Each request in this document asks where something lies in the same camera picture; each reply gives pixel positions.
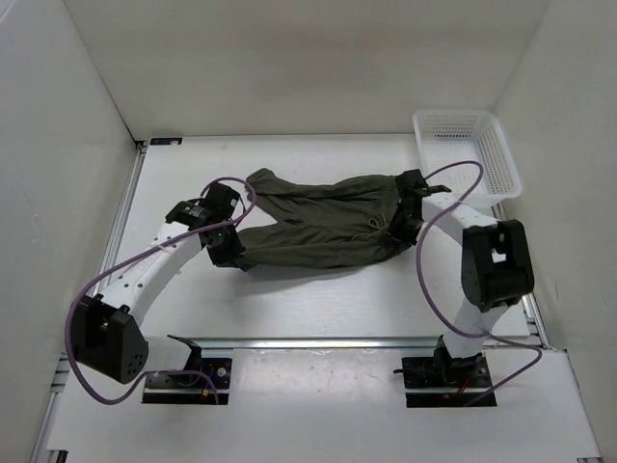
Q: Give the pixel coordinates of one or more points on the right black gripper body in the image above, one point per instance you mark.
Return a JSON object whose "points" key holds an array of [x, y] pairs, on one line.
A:
{"points": [[404, 228]]}

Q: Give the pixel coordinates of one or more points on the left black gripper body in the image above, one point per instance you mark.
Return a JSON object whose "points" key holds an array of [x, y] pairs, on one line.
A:
{"points": [[227, 249]]}

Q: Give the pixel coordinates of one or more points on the olive green shorts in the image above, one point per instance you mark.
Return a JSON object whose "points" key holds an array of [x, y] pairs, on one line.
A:
{"points": [[322, 226]]}

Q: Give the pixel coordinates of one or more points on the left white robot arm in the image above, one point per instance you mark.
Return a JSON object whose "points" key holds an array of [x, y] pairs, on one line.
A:
{"points": [[103, 330]]}

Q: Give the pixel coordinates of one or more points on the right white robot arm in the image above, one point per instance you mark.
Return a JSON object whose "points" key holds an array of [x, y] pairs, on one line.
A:
{"points": [[495, 273]]}

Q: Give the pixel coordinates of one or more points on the white perforated plastic basket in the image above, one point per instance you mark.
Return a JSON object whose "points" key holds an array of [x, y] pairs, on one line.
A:
{"points": [[448, 141]]}

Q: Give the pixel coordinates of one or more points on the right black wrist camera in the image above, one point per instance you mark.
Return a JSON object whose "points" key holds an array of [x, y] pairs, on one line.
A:
{"points": [[410, 181]]}

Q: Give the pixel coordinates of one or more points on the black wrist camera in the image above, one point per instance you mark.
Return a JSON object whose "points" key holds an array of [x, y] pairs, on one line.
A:
{"points": [[410, 181], [221, 198]]}

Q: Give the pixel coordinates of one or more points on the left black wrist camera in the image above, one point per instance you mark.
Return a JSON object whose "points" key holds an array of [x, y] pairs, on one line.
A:
{"points": [[221, 198]]}

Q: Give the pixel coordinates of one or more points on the aluminium front rail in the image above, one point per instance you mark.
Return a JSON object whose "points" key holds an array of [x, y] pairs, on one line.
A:
{"points": [[316, 343]]}

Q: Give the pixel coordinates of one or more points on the aluminium frame rail left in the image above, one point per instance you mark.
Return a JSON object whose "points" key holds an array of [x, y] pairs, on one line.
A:
{"points": [[41, 452]]}

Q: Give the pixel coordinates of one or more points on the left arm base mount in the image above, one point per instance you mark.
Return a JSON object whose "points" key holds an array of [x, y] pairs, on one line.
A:
{"points": [[208, 383]]}

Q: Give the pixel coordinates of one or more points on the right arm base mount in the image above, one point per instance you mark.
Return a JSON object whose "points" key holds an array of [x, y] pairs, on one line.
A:
{"points": [[462, 386]]}

